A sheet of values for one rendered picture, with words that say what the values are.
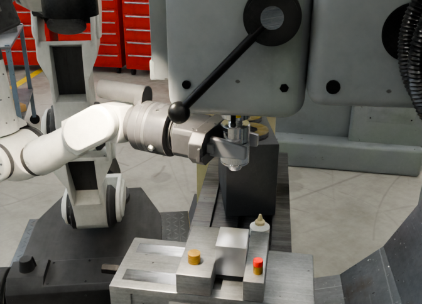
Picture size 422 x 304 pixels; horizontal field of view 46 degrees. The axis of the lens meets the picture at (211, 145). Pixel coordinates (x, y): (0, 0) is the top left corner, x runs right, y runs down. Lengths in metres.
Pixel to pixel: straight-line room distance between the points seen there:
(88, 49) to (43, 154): 0.47
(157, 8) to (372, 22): 0.30
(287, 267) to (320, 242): 1.85
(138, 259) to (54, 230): 0.94
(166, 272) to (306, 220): 2.09
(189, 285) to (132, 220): 1.03
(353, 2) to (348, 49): 0.06
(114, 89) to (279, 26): 0.37
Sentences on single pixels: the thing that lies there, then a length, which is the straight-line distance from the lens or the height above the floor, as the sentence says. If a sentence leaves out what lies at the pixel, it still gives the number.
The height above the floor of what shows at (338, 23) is 1.45.
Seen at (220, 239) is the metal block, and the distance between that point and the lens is 0.88.
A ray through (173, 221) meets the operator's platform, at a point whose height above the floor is 0.40.
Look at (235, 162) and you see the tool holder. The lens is 0.80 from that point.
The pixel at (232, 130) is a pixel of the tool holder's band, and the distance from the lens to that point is 0.78.
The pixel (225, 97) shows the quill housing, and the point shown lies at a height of 1.34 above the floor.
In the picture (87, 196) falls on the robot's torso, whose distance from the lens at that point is 1.66.
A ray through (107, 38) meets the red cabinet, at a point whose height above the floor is 0.40.
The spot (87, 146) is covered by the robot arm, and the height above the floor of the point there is 1.21.
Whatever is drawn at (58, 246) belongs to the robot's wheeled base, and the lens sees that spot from 1.79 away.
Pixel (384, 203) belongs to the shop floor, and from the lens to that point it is 3.25.
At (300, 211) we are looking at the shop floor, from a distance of 3.04.
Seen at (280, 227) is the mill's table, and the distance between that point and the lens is 1.18.
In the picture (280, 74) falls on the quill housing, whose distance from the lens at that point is 0.67.
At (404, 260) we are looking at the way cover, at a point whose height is 0.98.
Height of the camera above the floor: 1.56
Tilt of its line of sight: 24 degrees down
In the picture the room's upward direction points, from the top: straight up
